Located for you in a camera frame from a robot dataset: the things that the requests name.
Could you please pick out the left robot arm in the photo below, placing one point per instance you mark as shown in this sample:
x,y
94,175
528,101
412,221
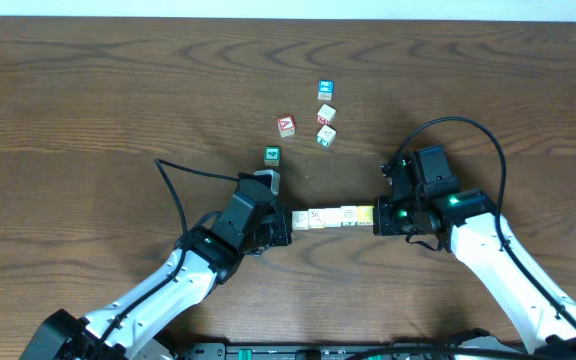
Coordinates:
x,y
203,258

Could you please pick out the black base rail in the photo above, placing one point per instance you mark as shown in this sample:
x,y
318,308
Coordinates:
x,y
222,348

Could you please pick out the teal side wooden block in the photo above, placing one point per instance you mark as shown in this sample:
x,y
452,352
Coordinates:
x,y
326,136

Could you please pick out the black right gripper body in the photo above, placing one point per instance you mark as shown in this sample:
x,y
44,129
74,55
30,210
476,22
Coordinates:
x,y
397,217

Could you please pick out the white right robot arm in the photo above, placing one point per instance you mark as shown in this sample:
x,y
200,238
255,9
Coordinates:
x,y
479,237

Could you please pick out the red letter A block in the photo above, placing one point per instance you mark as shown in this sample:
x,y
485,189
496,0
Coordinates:
x,y
286,126

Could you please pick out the yellow wooden block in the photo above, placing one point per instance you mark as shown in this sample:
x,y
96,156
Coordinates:
x,y
365,215

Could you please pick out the blue top wooden block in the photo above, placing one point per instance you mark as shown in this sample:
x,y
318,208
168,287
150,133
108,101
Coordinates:
x,y
325,90

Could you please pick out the green 4 number block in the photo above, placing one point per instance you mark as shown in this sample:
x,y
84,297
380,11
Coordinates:
x,y
272,156

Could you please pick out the plain engraved wooden block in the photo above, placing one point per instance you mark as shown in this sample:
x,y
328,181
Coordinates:
x,y
316,218

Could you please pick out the plain block blue side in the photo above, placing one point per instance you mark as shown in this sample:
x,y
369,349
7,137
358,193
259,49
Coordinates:
x,y
300,220

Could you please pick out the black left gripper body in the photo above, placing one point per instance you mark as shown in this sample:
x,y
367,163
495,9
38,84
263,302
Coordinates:
x,y
280,228

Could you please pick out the red M side block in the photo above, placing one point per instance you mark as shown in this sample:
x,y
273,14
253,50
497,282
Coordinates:
x,y
326,115

